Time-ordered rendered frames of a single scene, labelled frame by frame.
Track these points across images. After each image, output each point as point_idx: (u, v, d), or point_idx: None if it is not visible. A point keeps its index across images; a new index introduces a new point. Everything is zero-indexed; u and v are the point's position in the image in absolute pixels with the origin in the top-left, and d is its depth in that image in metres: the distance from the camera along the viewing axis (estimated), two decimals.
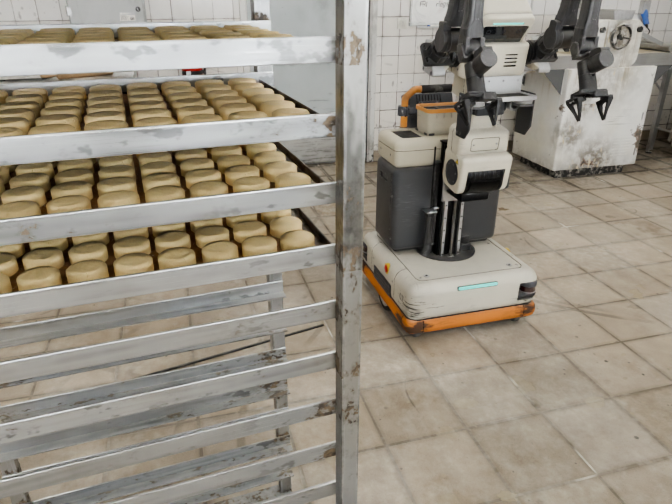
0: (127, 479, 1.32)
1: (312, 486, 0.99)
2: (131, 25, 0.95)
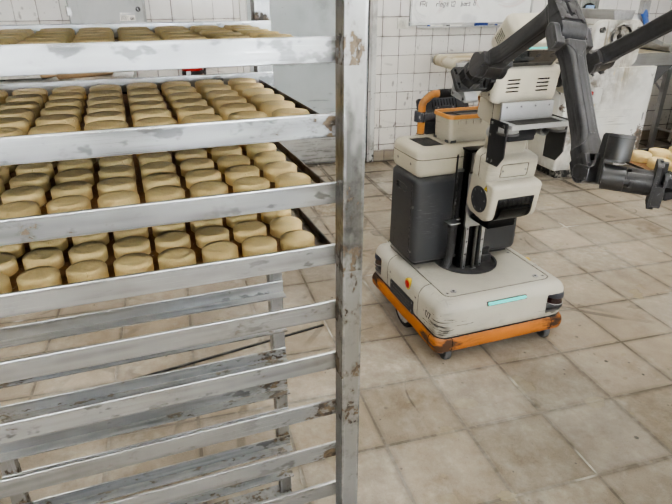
0: (127, 479, 1.32)
1: (312, 486, 0.99)
2: (131, 25, 0.95)
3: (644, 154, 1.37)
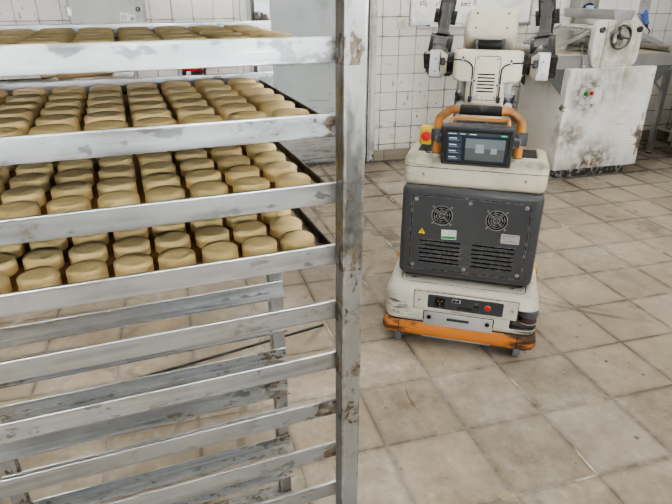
0: (127, 479, 1.32)
1: (312, 486, 0.99)
2: (131, 25, 0.95)
3: None
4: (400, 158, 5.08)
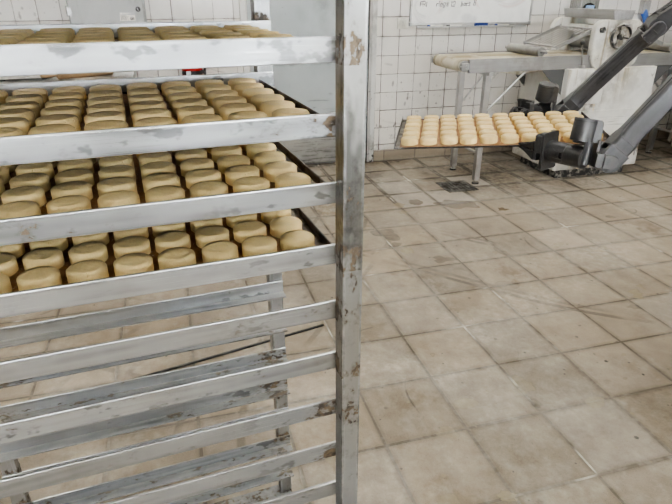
0: (127, 479, 1.32)
1: (312, 486, 0.99)
2: (131, 25, 0.95)
3: (566, 111, 1.85)
4: (400, 158, 5.08)
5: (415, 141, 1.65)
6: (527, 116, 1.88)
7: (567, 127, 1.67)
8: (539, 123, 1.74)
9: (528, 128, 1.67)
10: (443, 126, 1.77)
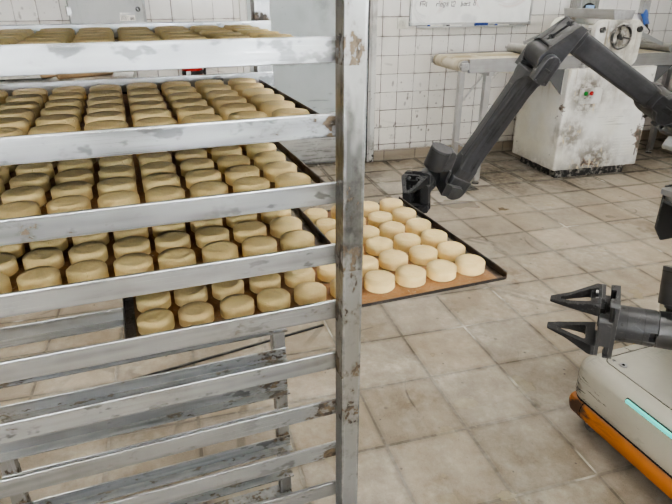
0: (127, 479, 1.32)
1: (312, 486, 0.99)
2: (131, 25, 0.95)
3: (385, 201, 1.21)
4: (400, 158, 5.08)
5: (170, 324, 0.78)
6: (331, 214, 1.17)
7: (416, 244, 1.02)
8: (366, 236, 1.05)
9: (362, 255, 0.96)
10: None
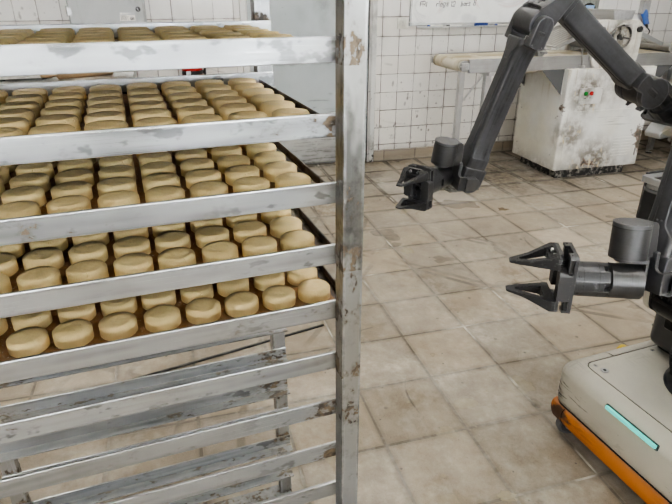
0: (127, 479, 1.32)
1: (312, 486, 0.99)
2: (131, 25, 0.95)
3: None
4: (400, 158, 5.08)
5: None
6: None
7: None
8: None
9: None
10: None
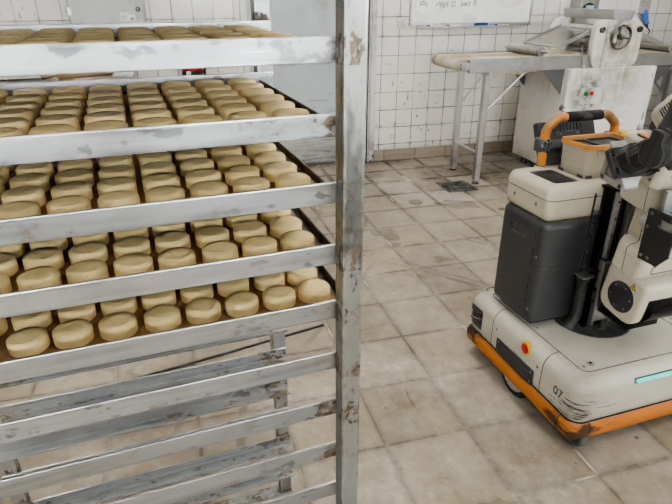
0: (127, 479, 1.32)
1: (312, 486, 0.99)
2: (131, 25, 0.95)
3: None
4: (400, 158, 5.08)
5: None
6: None
7: None
8: None
9: None
10: None
